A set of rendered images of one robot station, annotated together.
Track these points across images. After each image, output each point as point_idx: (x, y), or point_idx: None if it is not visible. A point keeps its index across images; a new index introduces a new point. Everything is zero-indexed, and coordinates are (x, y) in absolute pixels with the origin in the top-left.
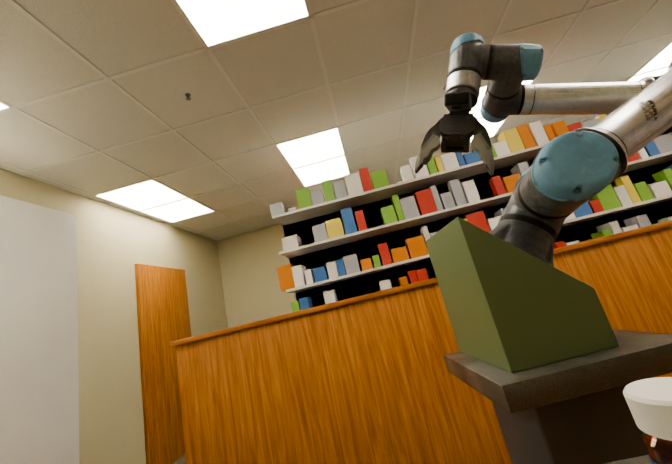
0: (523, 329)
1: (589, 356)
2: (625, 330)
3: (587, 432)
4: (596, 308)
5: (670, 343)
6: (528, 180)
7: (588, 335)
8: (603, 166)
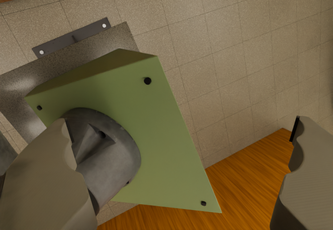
0: (103, 58)
1: (62, 66)
2: (23, 136)
3: None
4: (34, 89)
5: (0, 75)
6: None
7: (55, 78)
8: None
